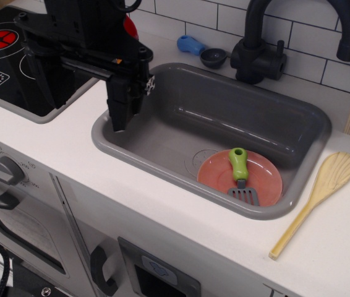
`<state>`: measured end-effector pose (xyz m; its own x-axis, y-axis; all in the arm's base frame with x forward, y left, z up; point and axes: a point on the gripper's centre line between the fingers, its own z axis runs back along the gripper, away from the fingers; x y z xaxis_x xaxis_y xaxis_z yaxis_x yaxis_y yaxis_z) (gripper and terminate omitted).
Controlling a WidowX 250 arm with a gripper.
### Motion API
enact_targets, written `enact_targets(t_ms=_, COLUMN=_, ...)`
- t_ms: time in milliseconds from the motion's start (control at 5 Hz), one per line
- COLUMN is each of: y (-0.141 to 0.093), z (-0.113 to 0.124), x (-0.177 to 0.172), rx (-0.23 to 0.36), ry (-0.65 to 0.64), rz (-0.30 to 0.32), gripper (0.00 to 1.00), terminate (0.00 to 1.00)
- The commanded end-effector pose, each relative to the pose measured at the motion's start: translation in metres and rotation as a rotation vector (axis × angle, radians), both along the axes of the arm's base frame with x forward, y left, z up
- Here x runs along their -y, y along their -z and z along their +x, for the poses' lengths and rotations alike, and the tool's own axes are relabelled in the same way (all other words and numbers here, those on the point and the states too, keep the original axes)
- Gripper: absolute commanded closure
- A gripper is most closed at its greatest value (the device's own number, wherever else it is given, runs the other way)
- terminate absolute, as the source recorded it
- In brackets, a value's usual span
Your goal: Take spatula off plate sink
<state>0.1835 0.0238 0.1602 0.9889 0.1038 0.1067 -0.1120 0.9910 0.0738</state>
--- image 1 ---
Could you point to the blue handled grey ladle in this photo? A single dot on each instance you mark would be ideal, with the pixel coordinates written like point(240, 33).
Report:
point(212, 58)

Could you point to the grey plastic sink basin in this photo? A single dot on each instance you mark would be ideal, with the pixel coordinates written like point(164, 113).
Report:
point(193, 114)

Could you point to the black faucet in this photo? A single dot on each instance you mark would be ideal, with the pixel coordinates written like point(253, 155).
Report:
point(254, 61)

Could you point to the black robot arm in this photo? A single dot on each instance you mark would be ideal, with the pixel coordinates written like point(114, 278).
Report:
point(104, 13)

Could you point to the grey dishwasher control panel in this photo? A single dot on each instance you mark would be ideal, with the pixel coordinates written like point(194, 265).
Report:
point(151, 276)

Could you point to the green handled grey spatula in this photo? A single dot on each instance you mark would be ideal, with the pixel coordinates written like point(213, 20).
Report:
point(238, 160)

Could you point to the wooden spoon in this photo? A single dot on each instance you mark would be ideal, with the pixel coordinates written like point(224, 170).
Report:
point(332, 175)

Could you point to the black dishwasher handle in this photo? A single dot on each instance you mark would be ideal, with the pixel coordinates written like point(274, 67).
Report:
point(97, 260)

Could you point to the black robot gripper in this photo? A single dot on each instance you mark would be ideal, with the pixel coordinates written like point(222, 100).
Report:
point(107, 50)

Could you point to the black toy stovetop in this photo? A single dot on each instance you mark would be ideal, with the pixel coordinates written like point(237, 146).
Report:
point(19, 92)

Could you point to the red ketchup bottle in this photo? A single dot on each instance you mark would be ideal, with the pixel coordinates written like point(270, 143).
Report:
point(130, 27)

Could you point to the grey oven knob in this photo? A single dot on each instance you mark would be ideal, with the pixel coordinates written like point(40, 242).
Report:
point(10, 172)

